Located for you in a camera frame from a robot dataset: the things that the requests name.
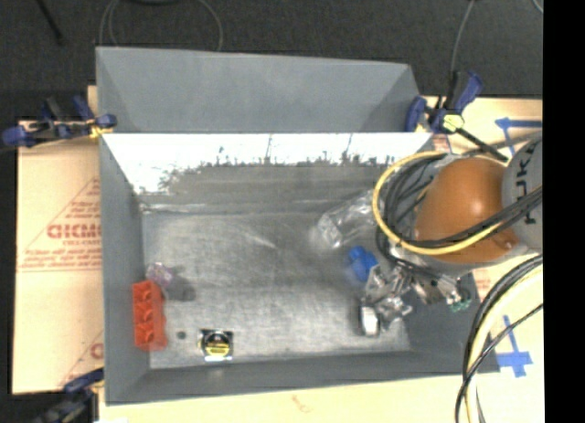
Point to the clear plastic bottle, blue cap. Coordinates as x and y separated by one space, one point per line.
343 222

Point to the grey metal bin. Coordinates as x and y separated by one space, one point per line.
256 275

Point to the brown cardboard board, red print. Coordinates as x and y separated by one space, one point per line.
55 275

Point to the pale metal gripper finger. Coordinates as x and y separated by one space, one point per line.
383 282
375 316

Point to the red toy brick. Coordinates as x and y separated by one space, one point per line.
148 316

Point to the clear purple small block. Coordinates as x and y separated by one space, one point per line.
159 274

